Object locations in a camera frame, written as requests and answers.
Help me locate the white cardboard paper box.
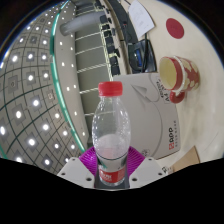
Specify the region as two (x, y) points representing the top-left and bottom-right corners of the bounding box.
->
(112, 72), (181, 160)

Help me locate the long curved conference desk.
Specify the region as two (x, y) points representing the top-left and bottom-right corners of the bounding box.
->
(99, 0), (138, 68)

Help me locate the flat round red coaster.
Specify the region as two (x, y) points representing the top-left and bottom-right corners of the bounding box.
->
(165, 17), (185, 40)

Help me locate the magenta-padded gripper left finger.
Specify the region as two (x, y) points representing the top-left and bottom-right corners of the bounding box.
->
(56, 146), (101, 189)

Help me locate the clear red-capped water bottle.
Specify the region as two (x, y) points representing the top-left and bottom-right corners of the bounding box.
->
(91, 80), (132, 187)

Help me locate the black desk phone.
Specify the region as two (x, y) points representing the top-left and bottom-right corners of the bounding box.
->
(127, 39), (158, 74)

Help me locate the red and cream mug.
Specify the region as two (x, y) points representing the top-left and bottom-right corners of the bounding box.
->
(157, 55), (201, 104)

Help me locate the white printed paper sheet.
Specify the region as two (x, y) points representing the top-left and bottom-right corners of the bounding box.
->
(128, 0), (156, 40)

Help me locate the row of black office chairs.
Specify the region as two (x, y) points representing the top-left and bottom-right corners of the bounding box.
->
(94, 0), (122, 76)

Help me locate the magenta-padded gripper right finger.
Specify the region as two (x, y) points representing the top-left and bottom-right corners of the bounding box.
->
(125, 146), (168, 189)

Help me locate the group of ceiling lights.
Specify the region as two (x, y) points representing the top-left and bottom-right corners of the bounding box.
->
(0, 6), (88, 166)

